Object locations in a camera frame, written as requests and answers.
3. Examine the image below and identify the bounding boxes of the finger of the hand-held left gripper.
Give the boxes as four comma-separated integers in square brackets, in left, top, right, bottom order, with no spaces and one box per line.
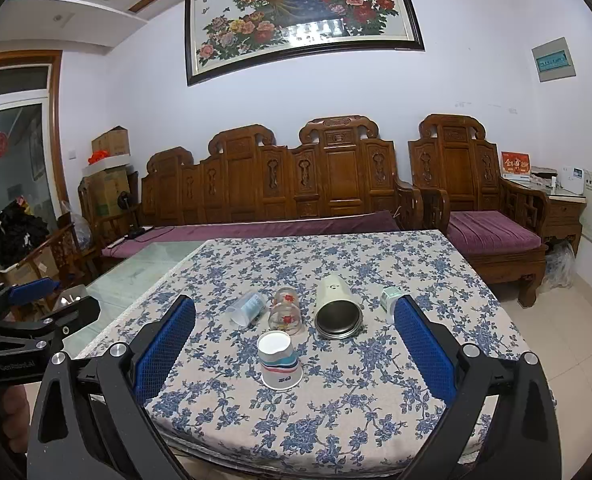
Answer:
[0,297,102,356]
[0,279,62,323]

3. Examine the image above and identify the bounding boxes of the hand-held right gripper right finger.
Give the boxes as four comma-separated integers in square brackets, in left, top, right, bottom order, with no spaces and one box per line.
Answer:
[392,295,564,480]

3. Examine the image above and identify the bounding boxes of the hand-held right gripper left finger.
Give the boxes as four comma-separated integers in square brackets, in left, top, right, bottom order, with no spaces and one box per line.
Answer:
[26,294,197,480]

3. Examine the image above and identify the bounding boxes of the small white green cup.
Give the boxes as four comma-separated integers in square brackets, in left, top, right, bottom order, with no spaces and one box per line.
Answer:
[380,286,406,325]

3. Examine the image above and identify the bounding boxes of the clear plastic cup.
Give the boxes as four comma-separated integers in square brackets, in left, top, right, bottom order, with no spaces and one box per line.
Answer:
[227,289,269,330]

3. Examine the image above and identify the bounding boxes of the white thermos cup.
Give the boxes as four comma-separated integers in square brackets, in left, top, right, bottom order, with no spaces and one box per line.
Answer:
[313,275,366,341]

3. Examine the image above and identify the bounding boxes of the striped paper cup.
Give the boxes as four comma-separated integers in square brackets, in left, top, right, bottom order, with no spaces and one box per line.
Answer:
[256,330,303,391]

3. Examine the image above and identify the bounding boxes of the glass cup with red print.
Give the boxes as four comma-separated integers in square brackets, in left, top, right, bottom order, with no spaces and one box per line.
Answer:
[267,287,304,336]

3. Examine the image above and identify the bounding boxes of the person's left hand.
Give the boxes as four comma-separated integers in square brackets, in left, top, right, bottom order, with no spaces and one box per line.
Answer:
[0,388,31,443]

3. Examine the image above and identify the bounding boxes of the wooden side chair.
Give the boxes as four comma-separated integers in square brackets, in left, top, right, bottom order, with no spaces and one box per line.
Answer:
[18,212,102,306]

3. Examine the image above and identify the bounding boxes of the pile of black clothes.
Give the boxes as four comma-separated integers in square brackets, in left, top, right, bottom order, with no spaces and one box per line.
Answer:
[0,200,50,268]

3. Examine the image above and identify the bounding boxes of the blue floral tablecloth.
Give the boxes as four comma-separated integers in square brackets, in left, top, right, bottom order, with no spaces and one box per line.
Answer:
[73,230,559,478]

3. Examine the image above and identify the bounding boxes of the stacked cardboard boxes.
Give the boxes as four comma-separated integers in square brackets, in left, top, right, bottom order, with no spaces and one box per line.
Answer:
[81,166,132,233]

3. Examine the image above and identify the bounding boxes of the black desk fan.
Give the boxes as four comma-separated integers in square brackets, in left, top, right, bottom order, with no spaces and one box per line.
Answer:
[116,191,142,233]

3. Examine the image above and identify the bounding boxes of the square purple seat cushion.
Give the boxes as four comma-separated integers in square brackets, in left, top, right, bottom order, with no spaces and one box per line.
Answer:
[446,210,547,253]

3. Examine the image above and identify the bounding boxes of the clear plastic bag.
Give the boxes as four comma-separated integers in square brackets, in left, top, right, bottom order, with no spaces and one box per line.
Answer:
[541,241,577,291]

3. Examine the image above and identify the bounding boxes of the long purple seat cushion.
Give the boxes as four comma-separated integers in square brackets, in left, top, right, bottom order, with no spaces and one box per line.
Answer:
[101,210,402,261]

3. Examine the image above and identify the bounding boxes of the brown cardboard box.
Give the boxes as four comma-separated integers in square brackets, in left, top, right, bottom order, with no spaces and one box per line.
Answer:
[92,126,130,157]

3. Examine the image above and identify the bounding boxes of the wooden framed glass door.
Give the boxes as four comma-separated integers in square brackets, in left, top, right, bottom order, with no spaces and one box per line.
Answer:
[0,50,70,291]

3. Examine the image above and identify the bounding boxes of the carved wooden armchair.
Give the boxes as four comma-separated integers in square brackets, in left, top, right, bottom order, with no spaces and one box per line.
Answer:
[408,114,552,308]

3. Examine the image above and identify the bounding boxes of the wooden side table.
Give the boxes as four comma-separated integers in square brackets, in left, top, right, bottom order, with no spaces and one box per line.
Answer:
[501,175,588,261]

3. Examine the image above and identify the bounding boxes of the red gift box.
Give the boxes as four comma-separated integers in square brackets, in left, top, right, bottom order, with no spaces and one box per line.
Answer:
[500,151,533,181]

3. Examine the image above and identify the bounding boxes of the carved wooden sofa bench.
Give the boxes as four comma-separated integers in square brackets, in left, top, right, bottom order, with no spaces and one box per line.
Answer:
[78,115,424,273]

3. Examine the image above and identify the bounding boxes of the white desk device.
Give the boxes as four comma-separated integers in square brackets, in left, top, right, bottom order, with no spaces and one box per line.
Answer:
[562,166,587,196]

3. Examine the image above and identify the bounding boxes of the framed peacock flower painting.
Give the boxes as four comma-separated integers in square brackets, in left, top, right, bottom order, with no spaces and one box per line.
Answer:
[183,0,425,87]

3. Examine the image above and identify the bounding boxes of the grey wall panel box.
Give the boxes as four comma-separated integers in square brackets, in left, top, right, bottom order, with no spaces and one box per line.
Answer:
[531,36,577,83]

